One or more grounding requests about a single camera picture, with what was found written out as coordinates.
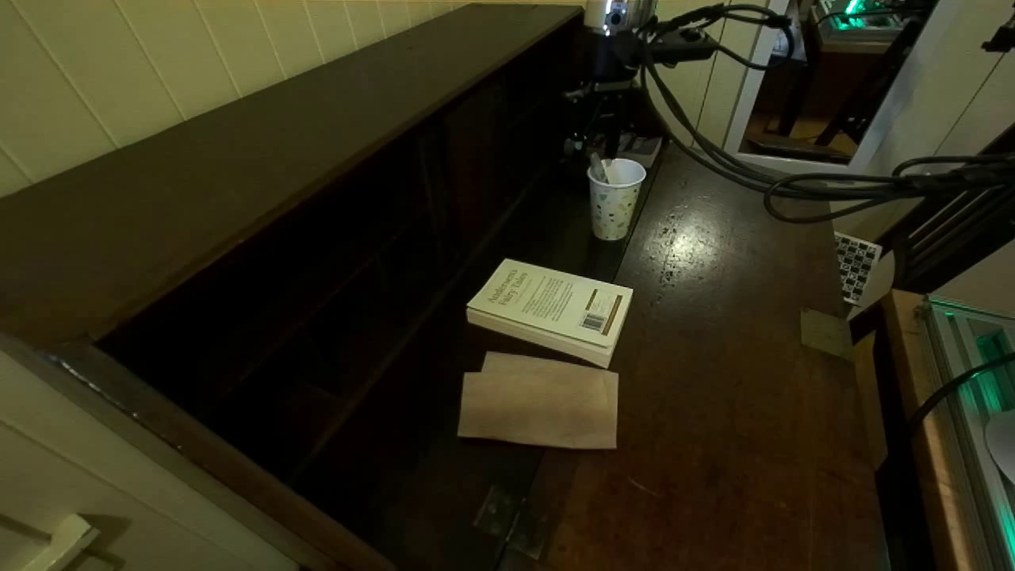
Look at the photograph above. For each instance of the marker pen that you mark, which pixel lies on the marker pen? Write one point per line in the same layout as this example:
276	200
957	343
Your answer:
606	169

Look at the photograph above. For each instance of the dark wooden secretary desk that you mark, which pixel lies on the dark wooden secretary desk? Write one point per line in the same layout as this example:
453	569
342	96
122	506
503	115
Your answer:
210	211

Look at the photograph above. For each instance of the white cabinet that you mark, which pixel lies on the white cabinet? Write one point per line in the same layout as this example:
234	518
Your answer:
106	495

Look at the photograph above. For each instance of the dark hardcover book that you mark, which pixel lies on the dark hardcover book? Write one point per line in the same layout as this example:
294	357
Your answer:
644	148

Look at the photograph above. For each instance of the white paperback book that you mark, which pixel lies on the white paperback book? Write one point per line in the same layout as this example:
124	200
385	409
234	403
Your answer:
550	304

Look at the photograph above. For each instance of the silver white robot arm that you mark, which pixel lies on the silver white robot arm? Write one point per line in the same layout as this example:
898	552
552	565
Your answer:
621	10

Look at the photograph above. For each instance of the dark wooden slatted frame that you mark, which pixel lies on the dark wooden slatted frame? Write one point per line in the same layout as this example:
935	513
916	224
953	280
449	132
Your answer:
957	225

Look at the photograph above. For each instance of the small paper note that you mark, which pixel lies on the small paper note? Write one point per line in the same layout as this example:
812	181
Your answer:
825	335

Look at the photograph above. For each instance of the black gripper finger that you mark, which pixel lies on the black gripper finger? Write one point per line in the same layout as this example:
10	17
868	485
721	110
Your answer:
578	132
624	132

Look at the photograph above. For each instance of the light wooden side table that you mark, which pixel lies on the light wooden side table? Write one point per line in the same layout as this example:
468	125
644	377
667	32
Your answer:
907	423

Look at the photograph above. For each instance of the white dotted paper cup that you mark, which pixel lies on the white dotted paper cup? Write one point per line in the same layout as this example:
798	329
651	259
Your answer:
616	200

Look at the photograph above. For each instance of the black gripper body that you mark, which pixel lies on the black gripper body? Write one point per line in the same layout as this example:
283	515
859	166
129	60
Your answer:
612	63

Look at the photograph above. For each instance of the metal desk hinge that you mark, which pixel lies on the metal desk hinge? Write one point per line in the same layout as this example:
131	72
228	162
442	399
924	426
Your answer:
513	521

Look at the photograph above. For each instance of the green lit aluminium frame device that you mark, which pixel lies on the green lit aluminium frame device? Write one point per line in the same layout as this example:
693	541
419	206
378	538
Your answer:
977	399

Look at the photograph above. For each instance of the white perforated plastic seat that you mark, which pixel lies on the white perforated plastic seat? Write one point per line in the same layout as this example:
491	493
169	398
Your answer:
861	267

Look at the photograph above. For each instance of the white framed mirror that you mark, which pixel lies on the white framed mirror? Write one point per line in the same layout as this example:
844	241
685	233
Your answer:
837	158

